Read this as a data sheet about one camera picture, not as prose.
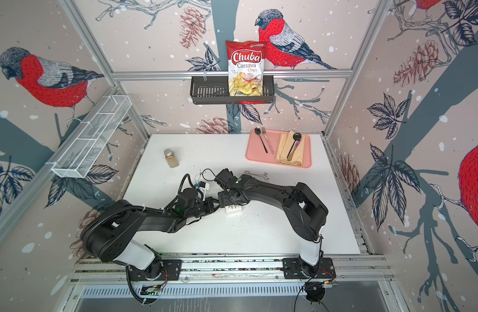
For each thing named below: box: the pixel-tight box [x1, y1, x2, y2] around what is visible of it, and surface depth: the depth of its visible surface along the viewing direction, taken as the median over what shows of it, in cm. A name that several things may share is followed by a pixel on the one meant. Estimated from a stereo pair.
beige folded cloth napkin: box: [274, 130, 305, 167], surface depth 115 cm
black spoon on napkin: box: [286, 132, 302, 162], surface depth 119 cm
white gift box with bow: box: [224, 204, 243, 216], surface depth 88 cm
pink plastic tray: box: [245, 129, 312, 169], surface depth 116 cm
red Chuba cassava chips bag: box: [226, 40, 267, 97], surface depth 87 cm
